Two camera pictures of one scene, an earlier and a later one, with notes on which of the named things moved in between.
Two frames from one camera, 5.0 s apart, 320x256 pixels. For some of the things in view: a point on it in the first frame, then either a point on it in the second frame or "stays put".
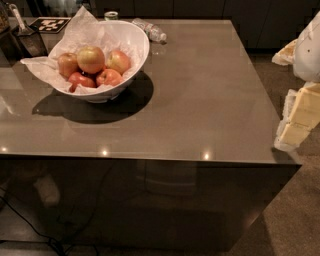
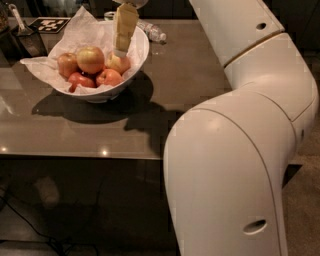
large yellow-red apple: x=91 y=59 stays put
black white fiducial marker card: x=50 y=24 stays put
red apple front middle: x=107 y=76 stays put
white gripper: x=308 y=50 -> x=124 y=26
